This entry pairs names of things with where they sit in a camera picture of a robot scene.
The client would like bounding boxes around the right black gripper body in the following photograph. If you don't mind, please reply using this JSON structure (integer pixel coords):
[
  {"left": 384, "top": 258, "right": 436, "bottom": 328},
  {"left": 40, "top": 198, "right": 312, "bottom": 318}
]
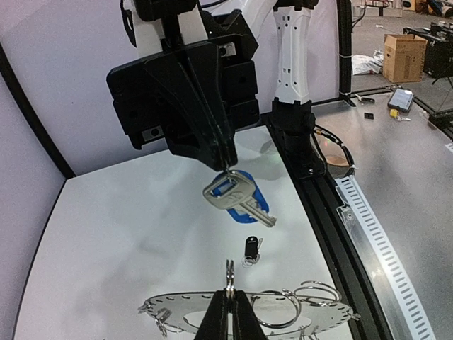
[{"left": 107, "top": 33, "right": 258, "bottom": 149}]

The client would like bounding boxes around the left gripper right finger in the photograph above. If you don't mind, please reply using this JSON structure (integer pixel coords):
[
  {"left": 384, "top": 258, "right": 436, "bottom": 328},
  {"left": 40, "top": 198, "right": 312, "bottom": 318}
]
[{"left": 231, "top": 290, "right": 265, "bottom": 340}]

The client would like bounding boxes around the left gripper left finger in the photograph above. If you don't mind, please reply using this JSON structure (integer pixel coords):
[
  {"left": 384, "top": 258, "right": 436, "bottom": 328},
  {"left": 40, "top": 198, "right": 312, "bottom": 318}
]
[{"left": 194, "top": 290, "right": 229, "bottom": 340}]

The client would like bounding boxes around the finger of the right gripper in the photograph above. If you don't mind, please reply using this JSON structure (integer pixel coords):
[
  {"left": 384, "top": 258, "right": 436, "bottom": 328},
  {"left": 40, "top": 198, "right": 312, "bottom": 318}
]
[
  {"left": 183, "top": 42, "right": 237, "bottom": 166},
  {"left": 144, "top": 49, "right": 226, "bottom": 169}
]

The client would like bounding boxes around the metal disc keyring with rings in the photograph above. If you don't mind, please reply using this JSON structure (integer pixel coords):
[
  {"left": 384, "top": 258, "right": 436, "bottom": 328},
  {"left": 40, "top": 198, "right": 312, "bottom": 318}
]
[{"left": 137, "top": 260, "right": 360, "bottom": 339}]

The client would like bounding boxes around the blue tagged silver key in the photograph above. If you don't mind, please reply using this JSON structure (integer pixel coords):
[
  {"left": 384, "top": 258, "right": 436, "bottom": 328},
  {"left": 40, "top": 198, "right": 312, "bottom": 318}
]
[{"left": 202, "top": 170, "right": 277, "bottom": 227}]

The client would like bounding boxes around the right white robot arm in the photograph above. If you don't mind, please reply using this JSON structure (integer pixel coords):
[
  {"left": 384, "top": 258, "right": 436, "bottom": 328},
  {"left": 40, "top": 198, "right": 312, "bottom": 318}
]
[{"left": 106, "top": 1, "right": 323, "bottom": 171}]

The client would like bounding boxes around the black tagged key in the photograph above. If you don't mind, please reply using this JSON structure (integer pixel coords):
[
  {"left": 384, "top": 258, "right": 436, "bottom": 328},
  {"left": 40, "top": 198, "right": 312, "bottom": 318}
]
[{"left": 242, "top": 236, "right": 263, "bottom": 268}]

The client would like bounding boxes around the black phone device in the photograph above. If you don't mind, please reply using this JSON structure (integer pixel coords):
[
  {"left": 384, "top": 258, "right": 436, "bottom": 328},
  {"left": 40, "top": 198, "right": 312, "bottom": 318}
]
[{"left": 387, "top": 88, "right": 415, "bottom": 113}]

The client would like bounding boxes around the cardboard box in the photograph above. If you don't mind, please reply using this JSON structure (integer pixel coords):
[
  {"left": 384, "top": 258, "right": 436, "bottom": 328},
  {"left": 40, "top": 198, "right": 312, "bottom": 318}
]
[{"left": 382, "top": 34, "right": 428, "bottom": 84}]

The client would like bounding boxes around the black front aluminium rail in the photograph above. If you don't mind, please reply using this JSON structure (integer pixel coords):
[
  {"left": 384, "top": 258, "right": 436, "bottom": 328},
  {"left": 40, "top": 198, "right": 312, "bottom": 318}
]
[{"left": 260, "top": 113, "right": 393, "bottom": 339}]

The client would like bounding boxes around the right black frame post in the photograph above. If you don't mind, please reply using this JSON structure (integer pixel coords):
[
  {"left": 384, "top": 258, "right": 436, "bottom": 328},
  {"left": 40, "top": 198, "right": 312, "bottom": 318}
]
[{"left": 336, "top": 0, "right": 356, "bottom": 107}]

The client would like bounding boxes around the white slotted cable duct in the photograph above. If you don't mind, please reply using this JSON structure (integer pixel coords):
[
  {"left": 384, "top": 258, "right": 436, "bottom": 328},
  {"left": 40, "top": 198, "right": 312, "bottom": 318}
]
[{"left": 335, "top": 176, "right": 436, "bottom": 340}]

